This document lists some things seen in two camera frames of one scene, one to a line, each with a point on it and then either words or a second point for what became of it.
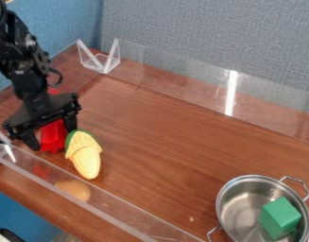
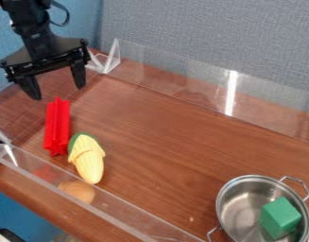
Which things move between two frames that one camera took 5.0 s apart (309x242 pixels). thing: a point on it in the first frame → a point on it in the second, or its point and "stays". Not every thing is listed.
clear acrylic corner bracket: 102,62 stays
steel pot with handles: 240,199 stays
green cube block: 279,217 stays
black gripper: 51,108 → 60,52
